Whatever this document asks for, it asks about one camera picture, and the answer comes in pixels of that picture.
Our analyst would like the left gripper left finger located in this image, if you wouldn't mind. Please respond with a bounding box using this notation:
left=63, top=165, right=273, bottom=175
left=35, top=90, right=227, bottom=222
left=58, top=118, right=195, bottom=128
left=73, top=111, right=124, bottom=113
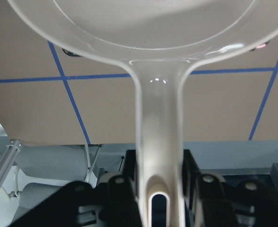
left=10, top=149, right=142, bottom=227

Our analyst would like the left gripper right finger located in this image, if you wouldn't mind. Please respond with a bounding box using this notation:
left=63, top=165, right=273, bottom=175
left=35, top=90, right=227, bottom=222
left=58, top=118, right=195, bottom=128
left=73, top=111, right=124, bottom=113
left=182, top=149, right=278, bottom=227

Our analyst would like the beige plastic dustpan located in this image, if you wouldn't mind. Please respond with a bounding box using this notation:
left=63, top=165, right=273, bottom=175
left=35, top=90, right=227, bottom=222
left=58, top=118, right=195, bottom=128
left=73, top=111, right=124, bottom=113
left=9, top=0, right=278, bottom=227

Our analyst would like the black lined trash bin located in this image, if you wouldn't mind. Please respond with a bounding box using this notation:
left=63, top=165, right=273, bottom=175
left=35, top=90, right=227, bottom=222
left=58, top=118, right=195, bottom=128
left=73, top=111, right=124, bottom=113
left=62, top=48, right=81, bottom=57

